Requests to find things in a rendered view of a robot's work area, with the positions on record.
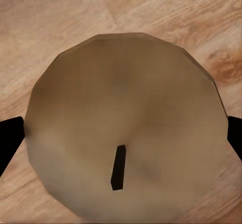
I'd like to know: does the pillar candle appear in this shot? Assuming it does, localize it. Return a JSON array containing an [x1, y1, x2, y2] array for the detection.
[[23, 32, 229, 224]]

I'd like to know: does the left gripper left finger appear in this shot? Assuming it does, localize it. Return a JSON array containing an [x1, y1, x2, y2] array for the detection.
[[0, 117, 25, 176]]

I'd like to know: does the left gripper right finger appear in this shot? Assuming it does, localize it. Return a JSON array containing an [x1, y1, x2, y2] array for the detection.
[[227, 116, 242, 161]]

